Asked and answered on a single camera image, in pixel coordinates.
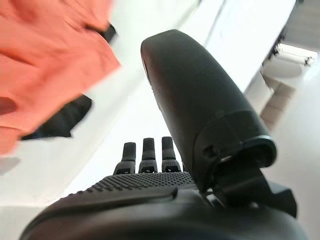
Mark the orange garment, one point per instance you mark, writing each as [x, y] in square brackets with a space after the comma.
[50, 62]

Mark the black garment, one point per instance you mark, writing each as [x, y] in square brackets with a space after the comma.
[65, 117]

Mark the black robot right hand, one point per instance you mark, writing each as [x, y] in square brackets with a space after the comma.
[200, 100]

